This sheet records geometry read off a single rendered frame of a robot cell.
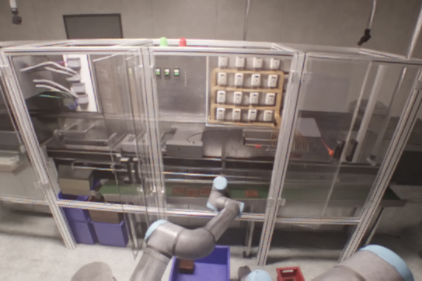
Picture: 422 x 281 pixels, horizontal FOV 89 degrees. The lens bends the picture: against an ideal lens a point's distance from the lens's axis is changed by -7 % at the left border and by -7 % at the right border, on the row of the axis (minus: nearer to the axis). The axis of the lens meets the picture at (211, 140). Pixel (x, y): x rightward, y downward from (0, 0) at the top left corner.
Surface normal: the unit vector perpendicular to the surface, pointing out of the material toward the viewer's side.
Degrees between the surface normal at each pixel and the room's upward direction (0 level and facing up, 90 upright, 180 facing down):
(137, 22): 90
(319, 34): 90
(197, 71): 90
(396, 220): 90
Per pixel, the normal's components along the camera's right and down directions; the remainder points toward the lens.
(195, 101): -0.06, 0.45
